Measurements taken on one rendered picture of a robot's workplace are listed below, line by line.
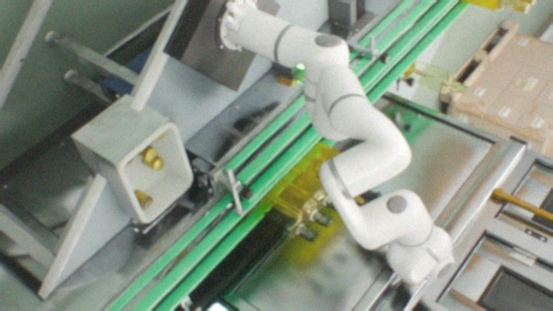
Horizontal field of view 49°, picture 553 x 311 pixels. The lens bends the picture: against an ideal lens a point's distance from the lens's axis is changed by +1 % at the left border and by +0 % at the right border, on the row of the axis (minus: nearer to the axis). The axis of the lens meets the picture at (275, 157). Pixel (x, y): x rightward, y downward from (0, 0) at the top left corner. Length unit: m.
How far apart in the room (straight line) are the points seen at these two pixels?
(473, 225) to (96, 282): 1.00
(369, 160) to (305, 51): 0.32
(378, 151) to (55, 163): 1.31
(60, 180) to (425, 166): 1.16
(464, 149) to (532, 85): 3.72
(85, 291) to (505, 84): 4.63
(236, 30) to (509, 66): 4.56
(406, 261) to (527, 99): 4.29
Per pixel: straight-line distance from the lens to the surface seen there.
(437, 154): 1.95
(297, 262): 1.66
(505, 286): 1.70
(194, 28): 1.40
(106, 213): 1.54
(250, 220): 1.64
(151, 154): 1.44
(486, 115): 5.34
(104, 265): 1.55
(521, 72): 5.79
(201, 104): 1.60
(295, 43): 1.34
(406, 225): 1.16
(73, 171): 2.10
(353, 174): 1.12
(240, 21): 1.43
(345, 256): 1.66
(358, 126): 1.12
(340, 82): 1.21
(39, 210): 2.04
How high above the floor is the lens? 1.74
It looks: 30 degrees down
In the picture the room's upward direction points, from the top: 118 degrees clockwise
